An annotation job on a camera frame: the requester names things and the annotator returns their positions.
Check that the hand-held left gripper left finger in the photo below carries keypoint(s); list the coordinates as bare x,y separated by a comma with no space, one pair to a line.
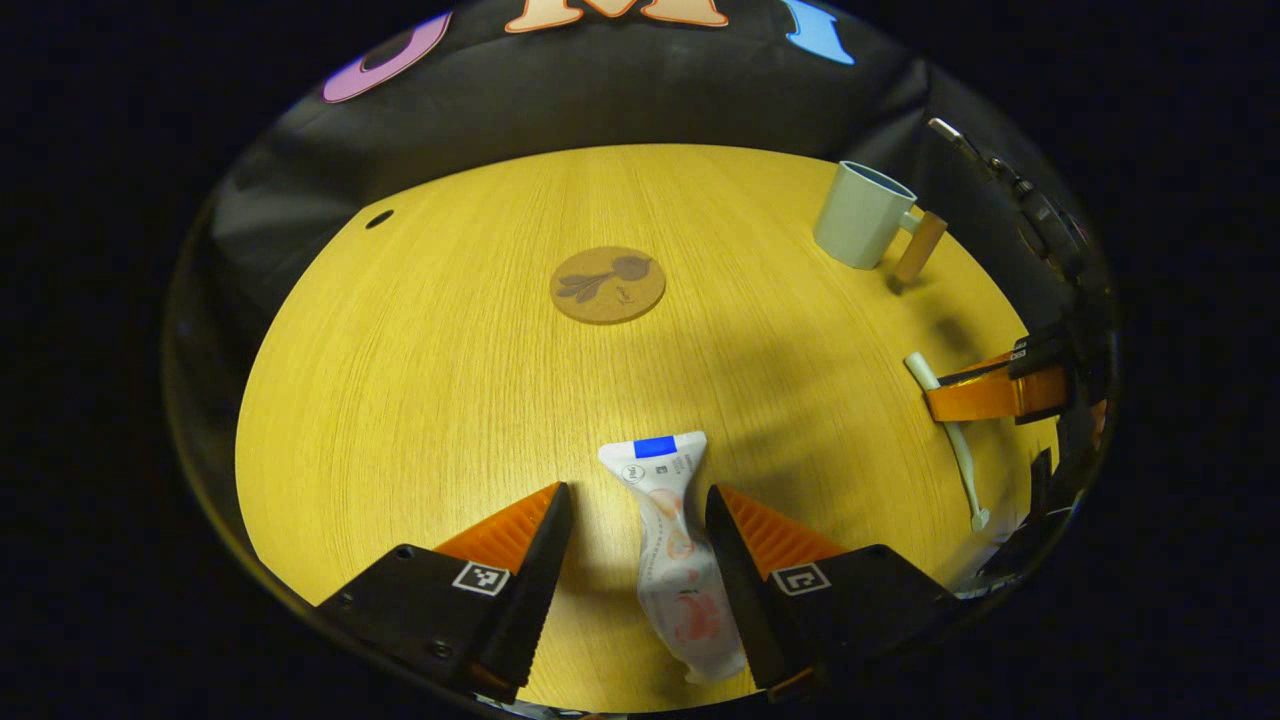
535,590

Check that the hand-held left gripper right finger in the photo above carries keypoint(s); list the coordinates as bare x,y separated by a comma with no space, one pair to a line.
740,590

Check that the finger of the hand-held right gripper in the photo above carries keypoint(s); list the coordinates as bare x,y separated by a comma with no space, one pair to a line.
1035,545
990,395

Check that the pale green toothbrush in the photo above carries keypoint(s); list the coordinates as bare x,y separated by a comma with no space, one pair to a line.
962,460

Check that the white toothpaste tube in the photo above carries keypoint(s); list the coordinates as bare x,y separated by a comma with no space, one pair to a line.
675,560

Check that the round cork coaster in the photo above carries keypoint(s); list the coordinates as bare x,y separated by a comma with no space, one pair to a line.
607,285

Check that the black backdrop cloth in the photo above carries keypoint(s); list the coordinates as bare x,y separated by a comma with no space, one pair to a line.
620,90

